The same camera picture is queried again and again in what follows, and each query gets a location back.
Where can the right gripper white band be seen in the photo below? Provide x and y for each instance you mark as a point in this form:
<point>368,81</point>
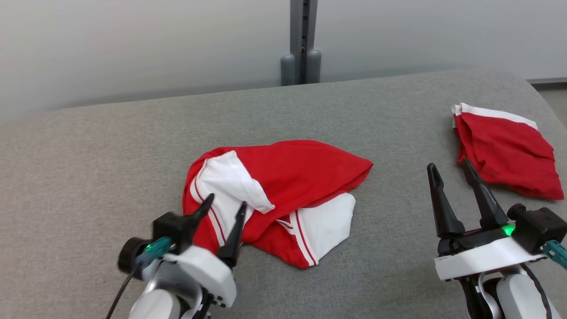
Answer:
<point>483,259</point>

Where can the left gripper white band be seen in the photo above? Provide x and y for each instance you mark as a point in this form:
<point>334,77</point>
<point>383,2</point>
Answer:
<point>212,277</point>

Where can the red shorts with white trim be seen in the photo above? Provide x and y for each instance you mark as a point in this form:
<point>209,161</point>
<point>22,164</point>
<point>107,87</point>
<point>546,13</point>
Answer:
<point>505,155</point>

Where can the red Bulls basketball jersey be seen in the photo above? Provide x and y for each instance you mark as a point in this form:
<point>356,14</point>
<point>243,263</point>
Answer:
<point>301,173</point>

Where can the grey fabric sofa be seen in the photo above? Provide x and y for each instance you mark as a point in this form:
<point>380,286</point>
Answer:
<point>110,168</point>

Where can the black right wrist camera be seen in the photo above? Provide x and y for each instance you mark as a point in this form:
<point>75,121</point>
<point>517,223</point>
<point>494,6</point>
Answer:
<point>538,226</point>

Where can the grey metal partition post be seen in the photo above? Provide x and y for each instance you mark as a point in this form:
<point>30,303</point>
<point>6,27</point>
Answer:
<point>302,40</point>

